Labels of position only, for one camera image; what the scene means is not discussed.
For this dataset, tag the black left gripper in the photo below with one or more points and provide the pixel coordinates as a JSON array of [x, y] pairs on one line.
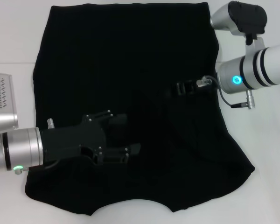
[[65, 140]]

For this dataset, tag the black shirt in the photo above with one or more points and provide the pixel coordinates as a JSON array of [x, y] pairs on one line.
[[107, 70]]

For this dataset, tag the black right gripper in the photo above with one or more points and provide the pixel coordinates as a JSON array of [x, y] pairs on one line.
[[191, 88]]

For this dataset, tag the silver right camera mount bracket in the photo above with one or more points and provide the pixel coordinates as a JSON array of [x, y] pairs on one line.
[[256, 47]]

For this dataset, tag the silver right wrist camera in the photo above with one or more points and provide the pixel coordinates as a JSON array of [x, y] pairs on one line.
[[247, 16]]

